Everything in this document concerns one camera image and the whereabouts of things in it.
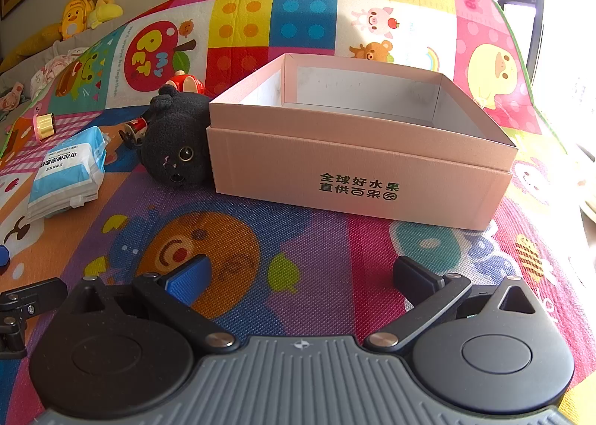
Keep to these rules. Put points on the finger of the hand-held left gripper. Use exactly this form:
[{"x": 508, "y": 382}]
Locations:
[{"x": 37, "y": 293}]

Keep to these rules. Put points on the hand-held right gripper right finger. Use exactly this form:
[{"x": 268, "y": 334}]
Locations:
[{"x": 414, "y": 278}]

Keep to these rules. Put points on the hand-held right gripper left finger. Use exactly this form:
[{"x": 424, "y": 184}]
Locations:
[{"x": 191, "y": 277}]

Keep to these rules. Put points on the pink cardboard box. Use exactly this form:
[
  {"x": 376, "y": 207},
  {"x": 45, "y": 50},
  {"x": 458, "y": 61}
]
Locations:
[{"x": 354, "y": 169}]

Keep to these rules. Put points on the blue white tissue pack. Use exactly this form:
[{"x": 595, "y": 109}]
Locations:
[{"x": 65, "y": 169}]

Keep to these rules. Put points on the small cola bottle toy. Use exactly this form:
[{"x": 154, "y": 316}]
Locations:
[{"x": 136, "y": 129}]

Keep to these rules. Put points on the pink tape roll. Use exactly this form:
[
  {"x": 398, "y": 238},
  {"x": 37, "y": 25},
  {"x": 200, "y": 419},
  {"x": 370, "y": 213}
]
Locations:
[{"x": 35, "y": 121}]

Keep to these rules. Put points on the red mushroom toy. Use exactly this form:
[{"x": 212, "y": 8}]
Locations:
[{"x": 188, "y": 83}]

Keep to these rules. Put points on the small blue object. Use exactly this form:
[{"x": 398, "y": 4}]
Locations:
[{"x": 3, "y": 256}]

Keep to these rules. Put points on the colourful cartoon play mat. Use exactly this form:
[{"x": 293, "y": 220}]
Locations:
[{"x": 326, "y": 243}]

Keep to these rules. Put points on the black plush cat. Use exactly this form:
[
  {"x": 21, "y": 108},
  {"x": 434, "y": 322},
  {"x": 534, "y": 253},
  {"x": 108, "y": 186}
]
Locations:
[{"x": 174, "y": 145}]

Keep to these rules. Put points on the small pink cloth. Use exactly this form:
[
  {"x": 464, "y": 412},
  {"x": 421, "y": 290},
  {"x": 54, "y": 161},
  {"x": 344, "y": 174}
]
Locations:
[{"x": 11, "y": 96}]

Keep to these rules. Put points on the grey sofa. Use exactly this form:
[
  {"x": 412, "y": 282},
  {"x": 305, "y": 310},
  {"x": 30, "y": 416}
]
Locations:
[{"x": 16, "y": 75}]

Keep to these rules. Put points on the pink white patterned cloth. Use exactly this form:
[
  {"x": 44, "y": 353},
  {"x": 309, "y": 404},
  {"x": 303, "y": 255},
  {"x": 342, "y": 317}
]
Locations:
[{"x": 53, "y": 66}]

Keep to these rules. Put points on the yellow pillow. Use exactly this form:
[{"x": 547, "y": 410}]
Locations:
[{"x": 28, "y": 48}]

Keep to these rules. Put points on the yellow orange plush duck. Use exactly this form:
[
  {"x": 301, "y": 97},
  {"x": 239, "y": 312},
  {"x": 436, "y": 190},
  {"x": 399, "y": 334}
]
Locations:
[{"x": 74, "y": 20}]

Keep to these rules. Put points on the yellow plush dog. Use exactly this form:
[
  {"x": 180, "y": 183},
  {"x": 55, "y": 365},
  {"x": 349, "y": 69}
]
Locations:
[{"x": 106, "y": 3}]

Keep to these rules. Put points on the black window frame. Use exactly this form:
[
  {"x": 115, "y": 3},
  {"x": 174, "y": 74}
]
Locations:
[{"x": 545, "y": 24}]

